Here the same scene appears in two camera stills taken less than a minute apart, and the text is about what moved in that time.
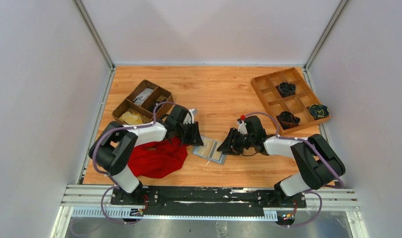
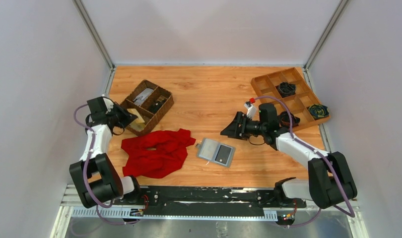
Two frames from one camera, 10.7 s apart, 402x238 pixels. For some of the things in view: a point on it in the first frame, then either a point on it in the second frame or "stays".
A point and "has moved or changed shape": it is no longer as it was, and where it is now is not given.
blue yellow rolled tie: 318,110 stays
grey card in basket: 140,99 stays
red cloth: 158,159 stays
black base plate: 206,201 stays
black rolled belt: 286,89 stays
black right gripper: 237,141 to 241,124
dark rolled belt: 288,120 stays
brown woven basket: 138,106 stays
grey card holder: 209,150 has moved or changed shape
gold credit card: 205,149 to 134,111
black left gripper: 190,133 to 120,114
